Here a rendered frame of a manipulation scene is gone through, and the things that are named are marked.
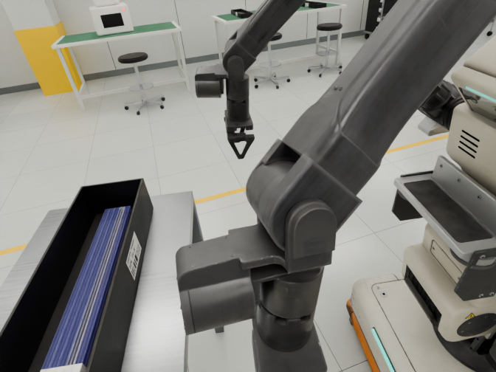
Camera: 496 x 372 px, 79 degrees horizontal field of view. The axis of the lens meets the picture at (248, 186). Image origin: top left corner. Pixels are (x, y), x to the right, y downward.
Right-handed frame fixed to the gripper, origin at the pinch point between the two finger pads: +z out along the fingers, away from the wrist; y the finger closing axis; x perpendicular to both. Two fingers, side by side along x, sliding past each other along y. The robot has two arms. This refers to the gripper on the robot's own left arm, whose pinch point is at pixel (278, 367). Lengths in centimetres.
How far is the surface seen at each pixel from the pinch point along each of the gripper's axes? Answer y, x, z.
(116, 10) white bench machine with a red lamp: -418, -118, -11
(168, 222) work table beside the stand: -50, -21, 17
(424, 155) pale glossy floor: -185, 160, 78
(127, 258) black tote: -29.7, -26.6, 9.7
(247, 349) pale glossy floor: -53, 2, 95
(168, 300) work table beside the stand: -24.2, -18.5, 17.7
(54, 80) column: -476, -244, 83
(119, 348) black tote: -13.8, -25.8, 16.1
